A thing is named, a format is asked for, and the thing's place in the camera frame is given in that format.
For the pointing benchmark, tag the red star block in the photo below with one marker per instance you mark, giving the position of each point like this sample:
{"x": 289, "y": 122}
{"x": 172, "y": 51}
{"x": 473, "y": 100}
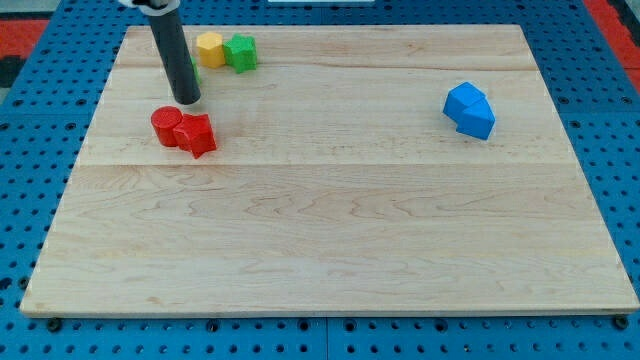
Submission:
{"x": 195, "y": 134}

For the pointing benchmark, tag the blue pentagon block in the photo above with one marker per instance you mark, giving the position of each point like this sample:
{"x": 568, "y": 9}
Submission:
{"x": 476, "y": 120}

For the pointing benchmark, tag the yellow hexagon block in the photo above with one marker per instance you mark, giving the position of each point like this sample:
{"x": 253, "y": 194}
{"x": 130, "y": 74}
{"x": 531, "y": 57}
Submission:
{"x": 210, "y": 49}

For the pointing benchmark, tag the green star block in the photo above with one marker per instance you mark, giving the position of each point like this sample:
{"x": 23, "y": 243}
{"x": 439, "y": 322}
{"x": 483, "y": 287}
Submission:
{"x": 240, "y": 53}

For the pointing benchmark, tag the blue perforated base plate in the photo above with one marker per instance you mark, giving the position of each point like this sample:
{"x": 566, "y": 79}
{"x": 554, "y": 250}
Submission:
{"x": 45, "y": 115}

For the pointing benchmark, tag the red cylinder block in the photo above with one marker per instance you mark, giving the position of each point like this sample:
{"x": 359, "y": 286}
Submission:
{"x": 163, "y": 121}

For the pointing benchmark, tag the blue cube block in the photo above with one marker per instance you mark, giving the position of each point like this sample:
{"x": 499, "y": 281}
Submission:
{"x": 460, "y": 98}

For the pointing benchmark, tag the light wooden board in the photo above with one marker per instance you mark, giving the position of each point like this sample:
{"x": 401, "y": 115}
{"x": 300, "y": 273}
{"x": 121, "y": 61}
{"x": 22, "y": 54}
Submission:
{"x": 338, "y": 188}

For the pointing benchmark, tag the green block behind effector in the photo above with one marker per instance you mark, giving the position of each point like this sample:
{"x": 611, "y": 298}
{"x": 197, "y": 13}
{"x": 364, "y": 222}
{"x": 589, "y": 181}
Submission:
{"x": 195, "y": 70}

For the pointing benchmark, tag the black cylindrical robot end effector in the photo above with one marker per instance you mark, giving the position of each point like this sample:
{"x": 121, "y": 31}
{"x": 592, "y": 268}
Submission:
{"x": 171, "y": 43}

